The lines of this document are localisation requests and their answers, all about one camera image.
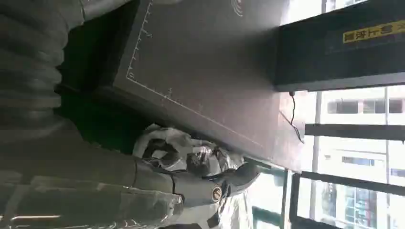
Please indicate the black window frame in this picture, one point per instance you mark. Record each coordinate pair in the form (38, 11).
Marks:
(348, 131)

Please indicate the black box with yellow label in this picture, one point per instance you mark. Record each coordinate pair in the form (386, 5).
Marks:
(316, 53)

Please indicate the ribbed grey right arm sleeve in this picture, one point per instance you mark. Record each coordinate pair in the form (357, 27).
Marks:
(28, 63)

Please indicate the dark mat with ruler marks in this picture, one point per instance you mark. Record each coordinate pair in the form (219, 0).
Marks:
(205, 63)

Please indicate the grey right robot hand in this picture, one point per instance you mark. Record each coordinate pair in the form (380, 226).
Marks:
(95, 177)

